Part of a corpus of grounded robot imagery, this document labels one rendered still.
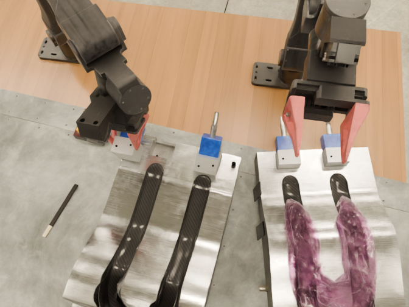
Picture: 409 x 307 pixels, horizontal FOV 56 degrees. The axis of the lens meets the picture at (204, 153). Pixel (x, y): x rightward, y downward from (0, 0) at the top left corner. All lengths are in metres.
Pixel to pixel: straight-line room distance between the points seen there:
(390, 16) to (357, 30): 1.92
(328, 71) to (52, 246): 0.71
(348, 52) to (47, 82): 0.84
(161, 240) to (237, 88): 0.46
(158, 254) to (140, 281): 0.07
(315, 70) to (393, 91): 0.60
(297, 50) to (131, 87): 0.44
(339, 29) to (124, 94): 0.33
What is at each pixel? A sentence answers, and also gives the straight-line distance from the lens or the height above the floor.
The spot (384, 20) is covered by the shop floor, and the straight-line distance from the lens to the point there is 2.42.
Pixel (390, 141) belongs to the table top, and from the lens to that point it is 1.06.
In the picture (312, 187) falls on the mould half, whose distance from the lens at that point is 0.89.
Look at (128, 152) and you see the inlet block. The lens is 0.81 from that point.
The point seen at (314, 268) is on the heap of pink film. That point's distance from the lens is 0.81.
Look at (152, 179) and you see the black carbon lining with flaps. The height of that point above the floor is 0.88.
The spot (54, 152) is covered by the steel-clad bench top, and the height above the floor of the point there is 0.80.
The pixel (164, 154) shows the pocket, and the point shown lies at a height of 0.86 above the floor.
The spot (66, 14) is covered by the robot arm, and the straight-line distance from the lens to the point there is 0.68.
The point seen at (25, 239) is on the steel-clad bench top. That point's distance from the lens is 1.00.
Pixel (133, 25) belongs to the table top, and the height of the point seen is 0.80.
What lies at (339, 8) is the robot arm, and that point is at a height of 1.30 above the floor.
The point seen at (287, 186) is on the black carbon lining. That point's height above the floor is 0.85.
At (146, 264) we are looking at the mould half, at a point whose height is 0.92.
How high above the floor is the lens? 1.68
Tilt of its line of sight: 68 degrees down
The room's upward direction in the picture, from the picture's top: 4 degrees counter-clockwise
